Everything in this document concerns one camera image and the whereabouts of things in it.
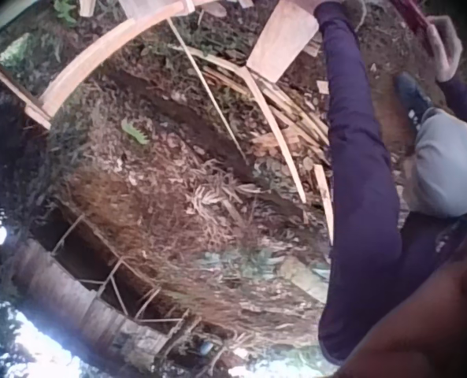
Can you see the green fern leaf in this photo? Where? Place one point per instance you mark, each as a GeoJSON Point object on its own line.
{"type": "Point", "coordinates": [135, 130]}

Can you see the red hand tool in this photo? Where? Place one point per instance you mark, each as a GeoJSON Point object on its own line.
{"type": "Point", "coordinates": [411, 15]}

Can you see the thin wooden strip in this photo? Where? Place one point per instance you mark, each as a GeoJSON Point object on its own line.
{"type": "Point", "coordinates": [209, 90]}

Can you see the pale flat stone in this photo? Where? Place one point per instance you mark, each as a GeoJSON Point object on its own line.
{"type": "Point", "coordinates": [306, 278]}

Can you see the pile of wood offcuts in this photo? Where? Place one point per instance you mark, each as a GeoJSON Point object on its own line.
{"type": "Point", "coordinates": [292, 114]}

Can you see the person's legs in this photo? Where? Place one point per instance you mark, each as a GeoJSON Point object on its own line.
{"type": "Point", "coordinates": [445, 165]}

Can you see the short wooden strip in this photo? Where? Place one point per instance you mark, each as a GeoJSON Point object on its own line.
{"type": "Point", "coordinates": [324, 197]}

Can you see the flat pale wooden board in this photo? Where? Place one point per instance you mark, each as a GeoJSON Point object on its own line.
{"type": "Point", "coordinates": [281, 42]}

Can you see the long pale wooden plank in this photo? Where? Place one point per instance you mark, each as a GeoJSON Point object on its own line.
{"type": "Point", "coordinates": [99, 59]}

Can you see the long bent wooden strip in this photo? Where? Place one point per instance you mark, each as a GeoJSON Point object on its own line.
{"type": "Point", "coordinates": [272, 118]}

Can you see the thin stick frame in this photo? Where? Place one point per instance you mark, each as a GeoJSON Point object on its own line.
{"type": "Point", "coordinates": [115, 271]}

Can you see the wooden fence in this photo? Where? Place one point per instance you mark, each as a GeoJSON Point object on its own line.
{"type": "Point", "coordinates": [79, 303]}

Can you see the person's right hand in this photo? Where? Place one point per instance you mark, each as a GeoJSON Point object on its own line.
{"type": "Point", "coordinates": [448, 51]}

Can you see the person's left hand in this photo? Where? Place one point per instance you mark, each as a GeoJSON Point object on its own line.
{"type": "Point", "coordinates": [353, 12]}

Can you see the person's right fingers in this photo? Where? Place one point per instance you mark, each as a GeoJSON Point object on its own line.
{"type": "Point", "coordinates": [441, 32]}

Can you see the weathered wooden plank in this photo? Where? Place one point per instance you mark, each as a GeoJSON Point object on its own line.
{"type": "Point", "coordinates": [16, 94]}

